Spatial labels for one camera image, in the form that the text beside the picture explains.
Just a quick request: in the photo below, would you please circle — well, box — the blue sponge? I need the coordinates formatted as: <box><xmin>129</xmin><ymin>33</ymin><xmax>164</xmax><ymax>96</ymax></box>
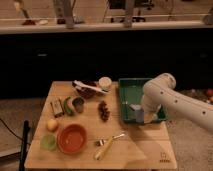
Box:
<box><xmin>135</xmin><ymin>109</ymin><xmax>144</xmax><ymax>123</ymax></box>

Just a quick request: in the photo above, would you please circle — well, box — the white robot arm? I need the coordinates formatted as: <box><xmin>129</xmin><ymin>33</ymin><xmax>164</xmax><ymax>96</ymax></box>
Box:
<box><xmin>141</xmin><ymin>73</ymin><xmax>213</xmax><ymax>133</ymax></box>

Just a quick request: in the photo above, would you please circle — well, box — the green plastic tray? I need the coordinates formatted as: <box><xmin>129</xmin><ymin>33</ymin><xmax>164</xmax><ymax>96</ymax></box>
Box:
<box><xmin>118</xmin><ymin>77</ymin><xmax>168</xmax><ymax>124</ymax></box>

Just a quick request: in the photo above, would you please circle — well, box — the grey cloth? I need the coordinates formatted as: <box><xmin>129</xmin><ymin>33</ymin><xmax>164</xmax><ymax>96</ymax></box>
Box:
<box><xmin>129</xmin><ymin>104</ymin><xmax>141</xmax><ymax>111</ymax></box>

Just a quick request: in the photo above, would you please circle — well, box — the bunch of dark grapes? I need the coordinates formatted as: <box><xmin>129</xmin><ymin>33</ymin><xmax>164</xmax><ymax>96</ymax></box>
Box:
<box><xmin>98</xmin><ymin>101</ymin><xmax>110</xmax><ymax>122</ymax></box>

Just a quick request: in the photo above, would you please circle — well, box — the white cup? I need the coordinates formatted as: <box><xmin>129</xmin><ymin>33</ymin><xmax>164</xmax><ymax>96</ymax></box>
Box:
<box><xmin>98</xmin><ymin>77</ymin><xmax>112</xmax><ymax>91</ymax></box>

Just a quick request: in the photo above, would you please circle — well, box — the white spatula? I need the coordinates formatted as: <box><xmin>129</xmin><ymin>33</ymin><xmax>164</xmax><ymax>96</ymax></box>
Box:
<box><xmin>73</xmin><ymin>80</ymin><xmax>109</xmax><ymax>94</ymax></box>

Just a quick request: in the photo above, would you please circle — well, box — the orange bowl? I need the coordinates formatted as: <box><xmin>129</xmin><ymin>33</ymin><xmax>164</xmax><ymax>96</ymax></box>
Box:
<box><xmin>57</xmin><ymin>124</ymin><xmax>87</xmax><ymax>155</ymax></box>

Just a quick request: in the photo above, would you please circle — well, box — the green pepper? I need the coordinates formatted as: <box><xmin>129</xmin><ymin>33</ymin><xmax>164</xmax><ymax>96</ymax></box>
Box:
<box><xmin>63</xmin><ymin>97</ymin><xmax>74</xmax><ymax>116</ymax></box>

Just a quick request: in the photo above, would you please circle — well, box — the brown box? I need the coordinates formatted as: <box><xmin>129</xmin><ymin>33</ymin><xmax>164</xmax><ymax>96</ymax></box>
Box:
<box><xmin>50</xmin><ymin>99</ymin><xmax>64</xmax><ymax>118</ymax></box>

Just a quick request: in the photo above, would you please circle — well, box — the light green cup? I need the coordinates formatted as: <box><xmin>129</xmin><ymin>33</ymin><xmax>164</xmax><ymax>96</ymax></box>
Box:
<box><xmin>40</xmin><ymin>134</ymin><xmax>57</xmax><ymax>151</ymax></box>

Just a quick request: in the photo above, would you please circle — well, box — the black stand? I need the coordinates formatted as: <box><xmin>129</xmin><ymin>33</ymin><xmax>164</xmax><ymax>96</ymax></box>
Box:
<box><xmin>19</xmin><ymin>120</ymin><xmax>30</xmax><ymax>171</ymax></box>

